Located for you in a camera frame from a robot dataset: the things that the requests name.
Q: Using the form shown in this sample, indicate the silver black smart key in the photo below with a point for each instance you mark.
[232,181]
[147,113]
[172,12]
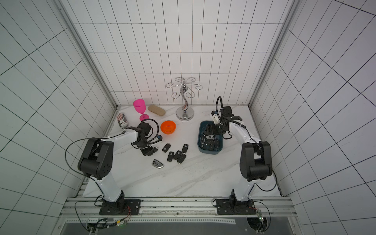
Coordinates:
[157,164]

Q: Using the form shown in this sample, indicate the black flip key buttons up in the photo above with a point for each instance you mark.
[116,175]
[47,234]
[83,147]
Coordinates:
[181,158]

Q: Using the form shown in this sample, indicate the orange plastic bowl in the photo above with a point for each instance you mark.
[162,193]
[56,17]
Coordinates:
[168,127]

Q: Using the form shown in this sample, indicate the teal plastic storage box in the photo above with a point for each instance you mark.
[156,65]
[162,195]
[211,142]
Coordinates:
[208,143]

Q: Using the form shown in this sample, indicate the silver metal cup rack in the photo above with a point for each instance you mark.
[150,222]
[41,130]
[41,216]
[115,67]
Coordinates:
[185,113]

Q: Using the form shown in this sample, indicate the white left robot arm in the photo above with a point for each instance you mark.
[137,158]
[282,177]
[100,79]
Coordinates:
[97,157]

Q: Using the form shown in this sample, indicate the beige woven glasses case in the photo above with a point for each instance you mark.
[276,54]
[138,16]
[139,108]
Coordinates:
[156,110]

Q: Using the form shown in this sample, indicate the pink plastic wine goblet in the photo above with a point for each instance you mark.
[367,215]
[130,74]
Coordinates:
[140,107]

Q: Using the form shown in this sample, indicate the black VW flip key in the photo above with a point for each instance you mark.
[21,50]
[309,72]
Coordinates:
[166,148]
[185,148]
[170,156]
[177,155]

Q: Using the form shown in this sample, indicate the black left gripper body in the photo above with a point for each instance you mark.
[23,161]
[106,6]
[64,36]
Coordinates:
[142,144]

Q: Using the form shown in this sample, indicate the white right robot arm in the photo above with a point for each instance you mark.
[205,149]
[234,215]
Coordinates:
[255,158]

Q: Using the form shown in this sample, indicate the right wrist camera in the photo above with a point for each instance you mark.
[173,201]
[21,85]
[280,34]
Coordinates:
[215,119]

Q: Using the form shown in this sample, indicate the aluminium frame rail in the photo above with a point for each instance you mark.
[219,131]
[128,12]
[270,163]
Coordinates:
[184,207]

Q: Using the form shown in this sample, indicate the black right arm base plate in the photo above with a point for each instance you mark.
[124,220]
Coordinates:
[234,207]

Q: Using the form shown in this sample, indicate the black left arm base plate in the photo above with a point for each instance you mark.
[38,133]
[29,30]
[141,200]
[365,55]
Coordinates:
[120,207]

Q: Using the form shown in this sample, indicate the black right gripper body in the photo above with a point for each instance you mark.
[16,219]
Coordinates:
[211,136]

